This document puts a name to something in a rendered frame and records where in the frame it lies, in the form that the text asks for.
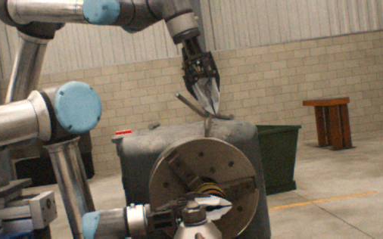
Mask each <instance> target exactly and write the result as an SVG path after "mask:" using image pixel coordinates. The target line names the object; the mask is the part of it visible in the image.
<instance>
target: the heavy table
mask: <svg viewBox="0 0 383 239"><path fill-rule="evenodd" d="M349 103H350V98H349V97H346V98H314V99H310V100H305V101H302V104H303V105H302V106H314V112H315V118H316V129H317V135H318V142H319V145H318V146H315V147H329V146H332V148H331V149H329V150H332V151H339V150H343V149H349V148H353V147H352V143H351V136H350V119H349V113H348V106H347V104H349ZM322 106H323V108H322ZM323 109H324V113H323ZM324 114H325V119H324ZM338 114H339V118H338ZM339 120H340V124H339ZM325 127H326V131H325ZM340 127H341V130H340ZM326 138H327V143H326ZM341 139H342V142H341ZM342 145H343V147H342Z"/></svg>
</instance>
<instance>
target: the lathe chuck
mask: <svg viewBox="0 0 383 239"><path fill-rule="evenodd" d="M173 148H174V149H175V150H176V151H177V152H178V153H179V155H180V156H181V157H182V158H183V159H184V161H186V163H187V164H188V165H189V166H190V167H191V168H193V170H194V172H195V173H196V174H198V175H199V177H200V178H211V179H213V180H214V181H215V182H216V183H217V184H219V183H223V182H228V181H232V180H239V179H242V178H248V177H251V176H256V175H257V174H256V172H255V170H254V168H253V166H252V164H251V162H250V161H249V160H248V158H247V157H246V156H245V154H243V153H242V152H241V151H240V150H239V149H238V148H236V147H234V146H232V145H231V144H229V143H227V142H226V141H221V140H219V139H218V138H213V137H209V138H204V136H194V137H190V138H186V139H183V140H181V141H178V142H176V143H174V144H173V145H172V146H170V147H169V148H167V149H166V150H165V151H164V152H163V153H162V154H161V155H160V157H159V159H158V160H157V161H156V163H155V164H154V168H153V169H152V172H151V176H150V179H149V185H148V193H149V201H150V206H151V210H152V212H153V211H154V209H156V208H158V207H160V206H163V205H166V204H168V203H169V202H170V200H173V198H176V199H177V198H180V197H181V194H187V193H188V191H189V187H188V186H187V184H186V183H185V182H184V181H183V180H182V179H181V178H180V175H179V174H177V173H176V172H175V170H174V169H173V168H172V167H171V166H170V165H169V163H168V162H167V161H166V159H165V158H164V157H165V156H166V155H167V154H168V153H169V152H171V151H172V150H173ZM255 191H256V193H250V194H245V195H242V196H241V197H240V198H236V199H232V201H229V202H230V203H231V204H232V208H231V209H230V210H229V211H228V212H226V214H225V215H224V216H223V217H222V218H221V219H217V220H215V221H212V222H213V224H214V225H215V226H216V227H217V228H218V229H219V231H220V232H221V233H222V238H221V239H233V238H234V237H237V236H238V235H239V234H240V233H241V232H242V231H243V230H244V229H245V228H246V227H247V225H248V224H249V223H250V222H251V219H252V218H253V216H254V214H255V212H256V209H257V202H258V197H259V188H258V189H255ZM164 231H165V232H166V233H167V234H168V235H169V236H170V237H172V238H174V236H175V232H174V230H173V228H168V229H164Z"/></svg>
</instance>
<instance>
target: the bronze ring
mask: <svg viewBox="0 0 383 239"><path fill-rule="evenodd" d="M194 192H199V193H202V194H209V195H212V196H214V197H219V198H222V199H224V200H226V192H225V191H224V190H223V188H222V187H220V186H219V185H217V184H214V183H205V184H202V185H200V187H197V188H196V189H195V191H194ZM219 207H221V206H206V211H209V210H212V209H213V208H219Z"/></svg>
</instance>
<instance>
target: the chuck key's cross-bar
mask: <svg viewBox="0 0 383 239"><path fill-rule="evenodd" d="M175 96H176V97H177V98H178V99H179V100H180V101H181V102H182V103H185V104H186V105H187V106H188V107H189V108H191V109H193V111H194V112H196V113H197V114H198V115H199V116H202V117H209V114H208V113H203V112H201V111H200V109H198V108H196V106H194V105H193V103H190V102H189V101H188V100H186V98H185V97H183V96H181V95H180V93H178V92H176V93H175ZM220 116H221V114H220V113H216V114H214V115H212V117H220Z"/></svg>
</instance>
